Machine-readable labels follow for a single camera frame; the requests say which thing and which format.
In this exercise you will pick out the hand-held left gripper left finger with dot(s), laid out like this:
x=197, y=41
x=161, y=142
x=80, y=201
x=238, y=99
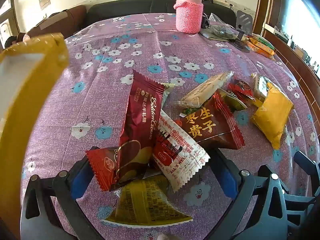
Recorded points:
x=78, y=180

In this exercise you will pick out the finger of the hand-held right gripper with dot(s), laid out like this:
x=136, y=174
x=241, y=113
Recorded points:
x=307, y=165
x=303, y=199

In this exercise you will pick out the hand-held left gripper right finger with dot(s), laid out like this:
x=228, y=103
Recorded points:
x=228, y=177

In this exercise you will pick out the red chocolate snack packet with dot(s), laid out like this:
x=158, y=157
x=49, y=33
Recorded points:
x=102, y=166

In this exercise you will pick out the dark red gold-lettered snack packet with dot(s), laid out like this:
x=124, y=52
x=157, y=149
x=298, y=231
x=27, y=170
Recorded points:
x=210, y=127

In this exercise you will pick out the white red-print snack packet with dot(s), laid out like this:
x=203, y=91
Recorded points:
x=180, y=152

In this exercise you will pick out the olive yellow snack packet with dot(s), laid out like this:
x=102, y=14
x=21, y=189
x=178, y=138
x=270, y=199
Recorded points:
x=147, y=202

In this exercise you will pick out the dark green candy packet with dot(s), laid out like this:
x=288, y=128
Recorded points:
x=233, y=102

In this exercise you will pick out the yellow cardboard box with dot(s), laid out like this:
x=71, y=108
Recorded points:
x=22, y=120

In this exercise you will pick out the long maroon snack packet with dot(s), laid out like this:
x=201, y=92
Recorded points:
x=141, y=115

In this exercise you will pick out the cream snack packet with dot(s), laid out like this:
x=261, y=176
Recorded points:
x=205, y=90

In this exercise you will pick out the silver green candy packet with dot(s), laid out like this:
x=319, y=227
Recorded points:
x=167, y=92

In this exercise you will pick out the large yellow snack packet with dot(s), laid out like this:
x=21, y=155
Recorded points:
x=272, y=115

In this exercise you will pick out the small red candy packet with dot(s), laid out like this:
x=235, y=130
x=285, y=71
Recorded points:
x=241, y=87

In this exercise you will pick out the white green snack packet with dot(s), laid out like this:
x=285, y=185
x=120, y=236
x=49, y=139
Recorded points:
x=260, y=86

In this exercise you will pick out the orange snack packets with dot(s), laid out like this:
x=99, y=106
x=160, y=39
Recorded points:
x=261, y=45

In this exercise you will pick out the purple floral tablecloth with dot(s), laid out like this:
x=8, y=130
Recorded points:
x=125, y=55

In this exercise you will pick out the clear plastic bag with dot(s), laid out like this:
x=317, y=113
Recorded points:
x=220, y=30

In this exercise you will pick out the grey phone stand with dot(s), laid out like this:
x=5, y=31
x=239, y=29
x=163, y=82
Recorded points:
x=243, y=22

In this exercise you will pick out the brown armchair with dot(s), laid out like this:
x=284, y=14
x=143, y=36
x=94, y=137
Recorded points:
x=60, y=22

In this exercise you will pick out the small black device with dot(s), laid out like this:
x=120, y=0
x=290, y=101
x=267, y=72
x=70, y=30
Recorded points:
x=206, y=17

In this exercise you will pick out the pink bottle with knitted sleeve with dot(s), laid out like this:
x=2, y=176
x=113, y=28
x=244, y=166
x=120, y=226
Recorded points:
x=188, y=12

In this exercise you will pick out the wooden glass door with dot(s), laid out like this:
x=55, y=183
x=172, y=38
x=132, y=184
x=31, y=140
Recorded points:
x=6, y=22

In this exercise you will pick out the black sofa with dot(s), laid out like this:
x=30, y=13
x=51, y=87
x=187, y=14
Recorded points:
x=137, y=8

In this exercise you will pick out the wooden window frame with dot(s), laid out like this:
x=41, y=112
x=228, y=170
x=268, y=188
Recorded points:
x=292, y=50

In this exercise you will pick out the small wall plaque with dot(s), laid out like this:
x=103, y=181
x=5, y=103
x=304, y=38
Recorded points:
x=45, y=2

